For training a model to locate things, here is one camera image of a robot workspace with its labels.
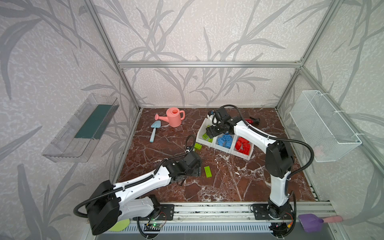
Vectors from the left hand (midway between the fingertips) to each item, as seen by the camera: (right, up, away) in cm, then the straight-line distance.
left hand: (198, 165), depth 81 cm
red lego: (+27, +6, +15) cm, 31 cm away
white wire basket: (+54, +21, -17) cm, 61 cm away
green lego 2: (+6, -6, +6) cm, 10 cm away
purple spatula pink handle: (+55, -25, -10) cm, 62 cm away
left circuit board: (-22, -27, -10) cm, 36 cm away
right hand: (+9, +21, +12) cm, 26 cm away
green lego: (-1, +7, +15) cm, 17 cm away
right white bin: (+27, +3, +9) cm, 28 cm away
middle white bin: (+15, +7, +12) cm, 21 cm away
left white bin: (+2, +17, +17) cm, 25 cm away
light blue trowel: (-31, +21, +27) cm, 46 cm away
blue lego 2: (+19, +9, +14) cm, 25 cm away
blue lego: (+17, +12, +13) cm, 24 cm away
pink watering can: (-17, +27, +21) cm, 38 cm away
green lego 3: (+8, +11, +18) cm, 23 cm away
